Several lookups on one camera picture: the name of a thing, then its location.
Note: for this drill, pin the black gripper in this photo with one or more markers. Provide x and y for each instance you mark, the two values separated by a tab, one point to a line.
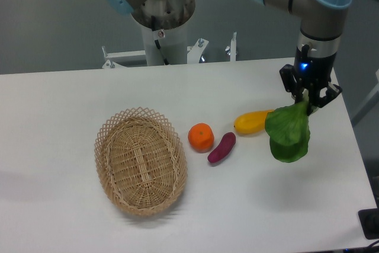
312	73

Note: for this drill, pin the green leafy vegetable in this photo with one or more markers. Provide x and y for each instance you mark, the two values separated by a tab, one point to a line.
289	132

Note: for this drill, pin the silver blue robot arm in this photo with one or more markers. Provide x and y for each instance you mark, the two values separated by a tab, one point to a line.
163	24

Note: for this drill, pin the yellow mango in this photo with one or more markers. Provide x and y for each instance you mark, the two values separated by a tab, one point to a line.
250	123

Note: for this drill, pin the purple sweet potato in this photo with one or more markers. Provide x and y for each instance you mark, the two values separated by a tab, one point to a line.
225	146

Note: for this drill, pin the orange tangerine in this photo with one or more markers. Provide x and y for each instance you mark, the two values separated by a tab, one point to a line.
201	137

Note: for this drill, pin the black device at table edge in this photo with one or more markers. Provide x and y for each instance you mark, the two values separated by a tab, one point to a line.
369	222

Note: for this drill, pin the woven wicker basket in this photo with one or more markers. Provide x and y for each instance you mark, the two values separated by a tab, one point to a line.
140	161

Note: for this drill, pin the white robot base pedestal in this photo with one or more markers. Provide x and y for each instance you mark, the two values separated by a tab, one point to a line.
161	47

